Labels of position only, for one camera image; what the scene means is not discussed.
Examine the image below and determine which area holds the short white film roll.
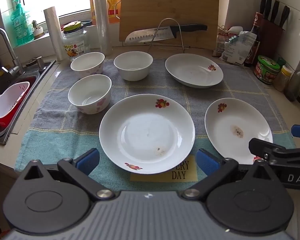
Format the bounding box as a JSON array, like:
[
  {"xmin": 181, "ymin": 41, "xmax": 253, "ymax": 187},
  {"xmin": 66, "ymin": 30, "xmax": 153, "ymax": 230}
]
[{"xmin": 43, "ymin": 6, "xmax": 65, "ymax": 61}]

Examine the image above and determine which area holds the grey glass bottle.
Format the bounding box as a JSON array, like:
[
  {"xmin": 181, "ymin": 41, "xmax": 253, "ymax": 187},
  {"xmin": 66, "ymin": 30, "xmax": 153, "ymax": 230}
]
[{"xmin": 284, "ymin": 62, "xmax": 300, "ymax": 102}]

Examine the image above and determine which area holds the beige food bag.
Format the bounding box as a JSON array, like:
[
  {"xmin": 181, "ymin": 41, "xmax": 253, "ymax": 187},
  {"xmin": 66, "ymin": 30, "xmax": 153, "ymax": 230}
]
[{"xmin": 212, "ymin": 26, "xmax": 231, "ymax": 57}]

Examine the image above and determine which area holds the metal soap dispenser pump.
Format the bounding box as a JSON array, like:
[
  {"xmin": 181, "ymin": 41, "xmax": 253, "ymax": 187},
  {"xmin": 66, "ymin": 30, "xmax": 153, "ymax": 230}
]
[{"xmin": 26, "ymin": 56, "xmax": 49, "ymax": 73}]

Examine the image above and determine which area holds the small potted plant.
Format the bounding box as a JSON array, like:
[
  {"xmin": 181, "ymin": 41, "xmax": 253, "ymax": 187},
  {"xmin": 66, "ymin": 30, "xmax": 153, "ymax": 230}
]
[{"xmin": 31, "ymin": 19, "xmax": 44, "ymax": 40}]

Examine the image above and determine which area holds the white pink floral bowl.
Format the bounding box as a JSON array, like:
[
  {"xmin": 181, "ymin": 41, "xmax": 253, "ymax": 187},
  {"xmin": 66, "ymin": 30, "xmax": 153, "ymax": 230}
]
[
  {"xmin": 70, "ymin": 52, "xmax": 105, "ymax": 76},
  {"xmin": 68, "ymin": 74, "xmax": 112, "ymax": 115}
]

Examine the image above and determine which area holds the yellow lid spice jar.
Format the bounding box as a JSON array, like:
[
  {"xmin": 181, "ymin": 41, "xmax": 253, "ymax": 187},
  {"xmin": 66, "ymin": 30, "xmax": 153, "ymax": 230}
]
[{"xmin": 274, "ymin": 65, "xmax": 292, "ymax": 92}]

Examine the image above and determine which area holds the metal wire rack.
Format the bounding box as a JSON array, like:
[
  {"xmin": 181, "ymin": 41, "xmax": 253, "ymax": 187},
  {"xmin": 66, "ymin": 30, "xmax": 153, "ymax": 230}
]
[{"xmin": 144, "ymin": 18, "xmax": 191, "ymax": 53}]

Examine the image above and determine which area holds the stainless steel sink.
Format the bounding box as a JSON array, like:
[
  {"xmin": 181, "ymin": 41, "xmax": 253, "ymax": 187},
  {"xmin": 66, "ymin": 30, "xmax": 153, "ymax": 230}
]
[{"xmin": 0, "ymin": 60, "xmax": 57, "ymax": 145}]

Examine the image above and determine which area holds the white floral plate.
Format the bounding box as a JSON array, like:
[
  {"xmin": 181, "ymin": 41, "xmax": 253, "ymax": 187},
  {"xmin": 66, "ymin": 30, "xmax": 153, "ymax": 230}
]
[
  {"xmin": 99, "ymin": 94, "xmax": 196, "ymax": 174},
  {"xmin": 204, "ymin": 98, "xmax": 274, "ymax": 165},
  {"xmin": 165, "ymin": 53, "xmax": 224, "ymax": 88}
]

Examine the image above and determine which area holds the orange yellow box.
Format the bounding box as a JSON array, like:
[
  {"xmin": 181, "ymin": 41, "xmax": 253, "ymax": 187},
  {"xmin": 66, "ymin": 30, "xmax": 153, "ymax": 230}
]
[{"xmin": 107, "ymin": 0, "xmax": 122, "ymax": 25}]

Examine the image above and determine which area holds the plain white bowl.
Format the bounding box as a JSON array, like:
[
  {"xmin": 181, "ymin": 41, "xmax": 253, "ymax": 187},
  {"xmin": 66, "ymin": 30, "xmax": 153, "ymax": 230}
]
[{"xmin": 114, "ymin": 51, "xmax": 153, "ymax": 81}]

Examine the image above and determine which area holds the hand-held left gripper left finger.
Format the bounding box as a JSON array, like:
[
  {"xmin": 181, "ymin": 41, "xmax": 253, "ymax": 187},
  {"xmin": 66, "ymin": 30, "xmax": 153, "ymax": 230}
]
[{"xmin": 24, "ymin": 148, "xmax": 115, "ymax": 202}]

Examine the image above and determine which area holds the glass jar yellow lid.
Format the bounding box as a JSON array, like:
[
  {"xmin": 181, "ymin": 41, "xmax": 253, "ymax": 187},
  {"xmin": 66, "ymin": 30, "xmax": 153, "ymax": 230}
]
[{"xmin": 62, "ymin": 21, "xmax": 91, "ymax": 63}]

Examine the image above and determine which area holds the dark wooden knife block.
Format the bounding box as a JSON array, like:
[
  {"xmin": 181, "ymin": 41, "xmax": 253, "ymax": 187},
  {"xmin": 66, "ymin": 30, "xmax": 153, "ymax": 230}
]
[{"xmin": 259, "ymin": 17, "xmax": 286, "ymax": 67}]

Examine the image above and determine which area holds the tall cling film roll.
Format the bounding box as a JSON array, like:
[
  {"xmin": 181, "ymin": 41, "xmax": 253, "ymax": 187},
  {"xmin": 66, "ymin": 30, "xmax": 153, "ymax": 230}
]
[{"xmin": 92, "ymin": 0, "xmax": 113, "ymax": 57}]

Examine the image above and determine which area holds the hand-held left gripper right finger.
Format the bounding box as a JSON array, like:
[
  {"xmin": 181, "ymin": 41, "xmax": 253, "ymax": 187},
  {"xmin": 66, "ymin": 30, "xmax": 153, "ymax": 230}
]
[{"xmin": 182, "ymin": 149, "xmax": 278, "ymax": 202}]

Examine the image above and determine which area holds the green lid sauce jar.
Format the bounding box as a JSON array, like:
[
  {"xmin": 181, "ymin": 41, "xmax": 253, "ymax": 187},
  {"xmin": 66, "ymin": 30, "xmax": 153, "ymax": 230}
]
[{"xmin": 254, "ymin": 55, "xmax": 280, "ymax": 85}]

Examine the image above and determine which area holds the metal faucet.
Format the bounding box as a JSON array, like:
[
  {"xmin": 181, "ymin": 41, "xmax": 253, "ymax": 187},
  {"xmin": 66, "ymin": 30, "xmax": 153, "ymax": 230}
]
[{"xmin": 0, "ymin": 28, "xmax": 25, "ymax": 77}]

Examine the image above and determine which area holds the red plastic basin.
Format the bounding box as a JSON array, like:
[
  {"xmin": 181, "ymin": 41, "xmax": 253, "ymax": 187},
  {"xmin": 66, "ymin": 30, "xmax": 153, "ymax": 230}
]
[{"xmin": 0, "ymin": 76, "xmax": 37, "ymax": 133}]

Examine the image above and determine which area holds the white colander basket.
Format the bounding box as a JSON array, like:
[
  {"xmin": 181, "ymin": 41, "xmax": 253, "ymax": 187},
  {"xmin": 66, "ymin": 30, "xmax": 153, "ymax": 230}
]
[{"xmin": 0, "ymin": 81, "xmax": 30, "ymax": 119}]

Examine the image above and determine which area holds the dark sauce bottle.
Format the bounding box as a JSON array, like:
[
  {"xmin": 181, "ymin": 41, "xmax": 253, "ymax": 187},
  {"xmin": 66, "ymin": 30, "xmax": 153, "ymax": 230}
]
[{"xmin": 244, "ymin": 12, "xmax": 263, "ymax": 67}]

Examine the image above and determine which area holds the black handled santoku knife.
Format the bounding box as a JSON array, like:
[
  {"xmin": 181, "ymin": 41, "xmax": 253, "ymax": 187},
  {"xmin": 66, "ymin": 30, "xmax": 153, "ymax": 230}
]
[{"xmin": 125, "ymin": 24, "xmax": 208, "ymax": 46}]

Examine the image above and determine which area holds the green dish soap bottle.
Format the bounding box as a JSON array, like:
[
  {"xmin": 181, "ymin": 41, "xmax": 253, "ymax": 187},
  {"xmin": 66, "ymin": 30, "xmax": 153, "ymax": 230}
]
[{"xmin": 9, "ymin": 0, "xmax": 35, "ymax": 47}]

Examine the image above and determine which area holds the bamboo cutting board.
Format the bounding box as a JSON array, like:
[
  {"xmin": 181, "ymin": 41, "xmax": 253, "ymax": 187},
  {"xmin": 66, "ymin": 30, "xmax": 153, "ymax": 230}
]
[{"xmin": 119, "ymin": 0, "xmax": 220, "ymax": 50}]

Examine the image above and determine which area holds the grey teal checked cloth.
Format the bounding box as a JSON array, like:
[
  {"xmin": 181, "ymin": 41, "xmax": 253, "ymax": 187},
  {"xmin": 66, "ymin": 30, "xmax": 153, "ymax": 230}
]
[{"xmin": 14, "ymin": 57, "xmax": 297, "ymax": 191}]

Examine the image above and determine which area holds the white printed plastic bag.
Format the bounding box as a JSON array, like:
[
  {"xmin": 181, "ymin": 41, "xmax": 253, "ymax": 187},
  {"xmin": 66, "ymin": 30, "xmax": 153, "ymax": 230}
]
[{"xmin": 220, "ymin": 30, "xmax": 258, "ymax": 64}]

